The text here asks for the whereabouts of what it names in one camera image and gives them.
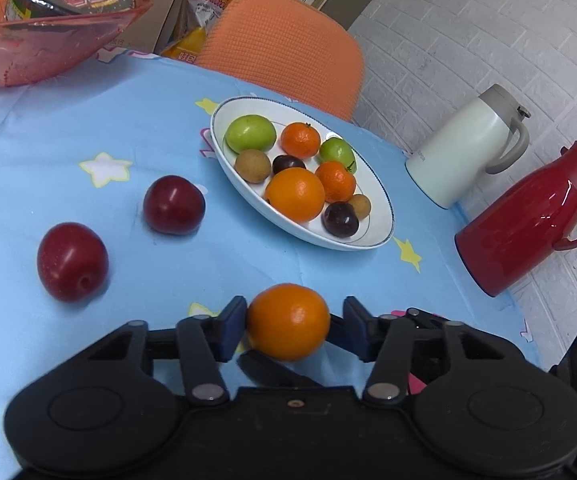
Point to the brown cardboard box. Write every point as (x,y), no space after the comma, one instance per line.
(161,5)

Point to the red thermos jug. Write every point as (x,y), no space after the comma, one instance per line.
(523,225)

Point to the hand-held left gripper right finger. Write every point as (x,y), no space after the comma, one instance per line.
(356,329)

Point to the small mandarin orange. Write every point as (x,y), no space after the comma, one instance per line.
(299,141)
(336,180)

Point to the orange chair back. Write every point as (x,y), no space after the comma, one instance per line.
(288,40)

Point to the large orange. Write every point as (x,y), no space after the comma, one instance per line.
(288,320)
(294,196)

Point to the red apple left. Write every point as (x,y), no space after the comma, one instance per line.
(71,262)

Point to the large green fruit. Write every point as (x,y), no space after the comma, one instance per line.
(250,133)

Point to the blue star-print tablecloth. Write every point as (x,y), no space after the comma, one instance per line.
(118,125)

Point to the red apple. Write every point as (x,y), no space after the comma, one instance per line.
(173,205)
(71,262)

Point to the white thermos jug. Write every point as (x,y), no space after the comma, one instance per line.
(458,150)

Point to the brown longan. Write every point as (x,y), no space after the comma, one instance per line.
(362,205)

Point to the red apple centre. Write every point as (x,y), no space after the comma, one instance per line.
(173,205)

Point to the small dark plum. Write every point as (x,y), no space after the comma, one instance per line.
(287,163)
(340,219)

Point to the white plate with blue rim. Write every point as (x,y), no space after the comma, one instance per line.
(376,200)

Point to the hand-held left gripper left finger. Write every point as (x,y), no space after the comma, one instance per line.
(231,329)

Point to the pink plastic bowl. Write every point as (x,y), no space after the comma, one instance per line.
(43,45)

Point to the small green fruit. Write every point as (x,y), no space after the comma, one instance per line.
(336,151)

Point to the brown kiwi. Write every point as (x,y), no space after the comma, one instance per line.
(252,166)

